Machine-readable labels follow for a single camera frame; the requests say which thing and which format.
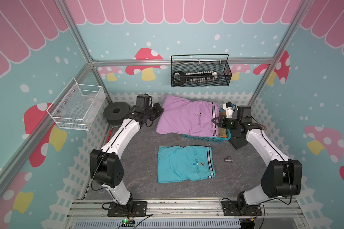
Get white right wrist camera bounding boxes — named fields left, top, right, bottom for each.
left=223, top=102, right=236, bottom=118

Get khaki pants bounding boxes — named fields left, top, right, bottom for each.
left=218, top=111, right=228, bottom=138

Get white wire wall basket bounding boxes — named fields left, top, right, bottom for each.
left=47, top=78, right=106, bottom=131

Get purple pants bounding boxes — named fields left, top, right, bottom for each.
left=156, top=95, right=220, bottom=137

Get green circuit board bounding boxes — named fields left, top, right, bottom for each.
left=119, top=219, right=136, bottom=228

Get teal pants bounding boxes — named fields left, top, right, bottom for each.
left=157, top=146, right=216, bottom=184

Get red handled screwdriver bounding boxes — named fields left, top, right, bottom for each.
left=105, top=128, right=113, bottom=145

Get black wire wall basket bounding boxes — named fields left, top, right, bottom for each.
left=171, top=54, right=232, bottom=87

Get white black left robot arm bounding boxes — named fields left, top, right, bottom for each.
left=89, top=94, right=164, bottom=211

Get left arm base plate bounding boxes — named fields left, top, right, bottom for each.
left=105, top=201, right=148, bottom=217

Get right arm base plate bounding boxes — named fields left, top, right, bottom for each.
left=221, top=198, right=262, bottom=218

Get small metal clip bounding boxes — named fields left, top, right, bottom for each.
left=224, top=156, right=233, bottom=163

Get black socket holder tool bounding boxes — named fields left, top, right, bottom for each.
left=171, top=71, right=218, bottom=86

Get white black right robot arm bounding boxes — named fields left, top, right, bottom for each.
left=212, top=102, right=303, bottom=210

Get black foam roll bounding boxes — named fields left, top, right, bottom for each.
left=103, top=102, right=130, bottom=126

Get teal plastic basket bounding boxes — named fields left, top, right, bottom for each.
left=183, top=107, right=231, bottom=143

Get black flat pad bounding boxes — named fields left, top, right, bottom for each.
left=229, top=129, right=248, bottom=149

